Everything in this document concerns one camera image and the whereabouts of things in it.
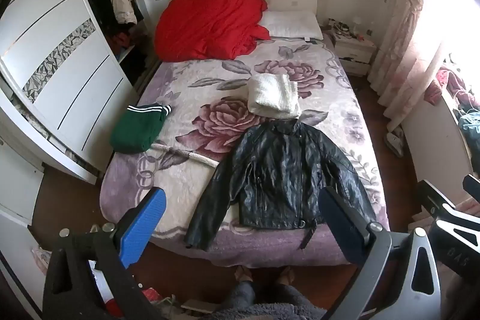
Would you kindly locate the white pillow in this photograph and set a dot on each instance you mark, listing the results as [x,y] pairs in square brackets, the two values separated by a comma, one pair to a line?
[291,24]

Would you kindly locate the white stick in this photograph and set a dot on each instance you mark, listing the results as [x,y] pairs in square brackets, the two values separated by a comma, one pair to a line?
[187,154]

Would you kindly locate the black leather jacket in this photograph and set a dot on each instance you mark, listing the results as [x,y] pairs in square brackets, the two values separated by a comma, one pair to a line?
[277,170]

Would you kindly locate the person's grey fleece clothing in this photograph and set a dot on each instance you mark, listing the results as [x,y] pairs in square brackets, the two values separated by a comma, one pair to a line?
[270,305]

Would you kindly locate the green garment with white stripes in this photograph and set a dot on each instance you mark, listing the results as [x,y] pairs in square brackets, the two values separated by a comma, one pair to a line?
[137,128]

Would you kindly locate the white sliding wardrobe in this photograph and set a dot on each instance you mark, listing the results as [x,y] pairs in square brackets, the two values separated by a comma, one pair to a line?
[56,61]

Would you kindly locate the white cabinet panel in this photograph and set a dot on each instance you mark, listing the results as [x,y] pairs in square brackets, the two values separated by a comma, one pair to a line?
[17,200]

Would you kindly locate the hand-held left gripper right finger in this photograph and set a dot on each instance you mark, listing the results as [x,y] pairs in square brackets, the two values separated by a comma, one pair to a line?
[339,226]

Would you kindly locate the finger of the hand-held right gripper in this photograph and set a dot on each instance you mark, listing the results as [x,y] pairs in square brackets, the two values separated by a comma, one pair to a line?
[473,184]
[435,196]

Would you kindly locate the white nightstand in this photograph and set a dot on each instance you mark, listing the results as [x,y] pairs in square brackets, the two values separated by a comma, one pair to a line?
[354,54]

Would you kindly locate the white fluffy folded garment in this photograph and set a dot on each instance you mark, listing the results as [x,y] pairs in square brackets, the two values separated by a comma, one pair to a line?
[273,95]

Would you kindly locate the pink patterned curtain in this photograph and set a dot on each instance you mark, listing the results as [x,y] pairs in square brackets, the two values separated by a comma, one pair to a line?
[403,27]

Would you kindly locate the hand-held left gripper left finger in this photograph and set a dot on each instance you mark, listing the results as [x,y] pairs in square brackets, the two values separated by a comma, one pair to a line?
[144,222]

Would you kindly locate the white shoes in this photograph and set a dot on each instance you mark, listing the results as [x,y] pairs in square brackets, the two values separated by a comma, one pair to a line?
[394,142]

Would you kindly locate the maroon garment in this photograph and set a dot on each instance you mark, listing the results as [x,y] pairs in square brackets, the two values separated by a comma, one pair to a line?
[450,84]

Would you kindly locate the teal garment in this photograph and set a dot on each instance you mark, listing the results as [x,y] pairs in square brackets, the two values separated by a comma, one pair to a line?
[470,125]

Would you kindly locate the red quilt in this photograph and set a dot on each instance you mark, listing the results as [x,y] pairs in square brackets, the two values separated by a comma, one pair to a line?
[210,24]

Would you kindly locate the red bag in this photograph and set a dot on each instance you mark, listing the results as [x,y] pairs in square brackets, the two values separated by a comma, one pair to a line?
[153,294]

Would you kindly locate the tan slipper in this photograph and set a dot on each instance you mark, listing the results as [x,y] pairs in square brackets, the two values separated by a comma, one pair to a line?
[285,274]
[243,273]

